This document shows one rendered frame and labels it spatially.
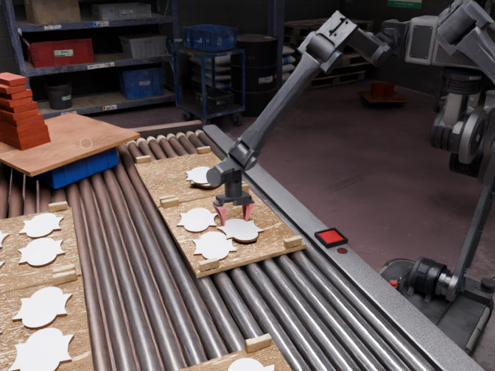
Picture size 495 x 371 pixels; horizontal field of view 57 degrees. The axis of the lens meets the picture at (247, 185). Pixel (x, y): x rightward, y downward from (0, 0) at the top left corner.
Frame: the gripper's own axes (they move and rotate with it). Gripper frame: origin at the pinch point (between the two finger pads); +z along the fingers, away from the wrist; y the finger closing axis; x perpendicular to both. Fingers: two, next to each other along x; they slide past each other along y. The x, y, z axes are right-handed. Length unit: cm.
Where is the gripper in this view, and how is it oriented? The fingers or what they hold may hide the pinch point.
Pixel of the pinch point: (234, 221)
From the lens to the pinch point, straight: 147.4
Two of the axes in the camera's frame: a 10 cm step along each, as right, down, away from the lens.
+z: 0.2, 9.6, 2.7
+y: 9.0, -1.4, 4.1
